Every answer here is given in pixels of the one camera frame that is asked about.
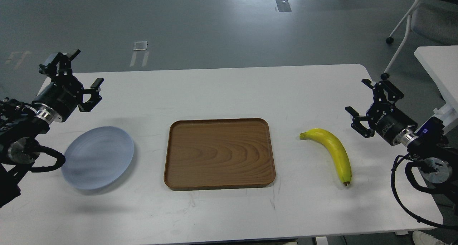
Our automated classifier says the yellow banana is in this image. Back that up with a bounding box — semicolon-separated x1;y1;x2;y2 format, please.
299;128;353;186

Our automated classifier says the white shoe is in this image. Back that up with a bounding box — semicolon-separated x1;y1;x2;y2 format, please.
412;231;448;245

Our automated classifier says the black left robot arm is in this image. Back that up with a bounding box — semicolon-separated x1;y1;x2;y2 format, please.
0;49;104;206

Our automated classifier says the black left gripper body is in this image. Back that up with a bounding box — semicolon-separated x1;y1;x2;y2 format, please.
32;75;83;122

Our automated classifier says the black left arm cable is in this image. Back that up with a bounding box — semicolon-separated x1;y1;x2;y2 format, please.
21;145;66;173

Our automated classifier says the white office chair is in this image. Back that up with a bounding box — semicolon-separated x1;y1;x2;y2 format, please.
380;0;458;80

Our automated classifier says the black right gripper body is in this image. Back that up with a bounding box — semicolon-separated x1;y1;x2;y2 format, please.
366;101;418;146

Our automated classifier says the brown wooden tray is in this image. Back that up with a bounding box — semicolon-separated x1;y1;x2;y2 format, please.
164;118;276;191

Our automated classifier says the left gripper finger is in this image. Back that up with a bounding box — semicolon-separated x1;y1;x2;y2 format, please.
78;78;104;112
39;49;81;82

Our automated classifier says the light blue plate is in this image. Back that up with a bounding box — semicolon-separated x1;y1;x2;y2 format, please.
61;126;135;191

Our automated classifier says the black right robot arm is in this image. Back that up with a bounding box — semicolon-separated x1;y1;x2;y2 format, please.
345;79;457;214

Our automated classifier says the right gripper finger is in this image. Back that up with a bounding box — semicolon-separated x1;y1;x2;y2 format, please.
345;106;375;138
361;79;404;106

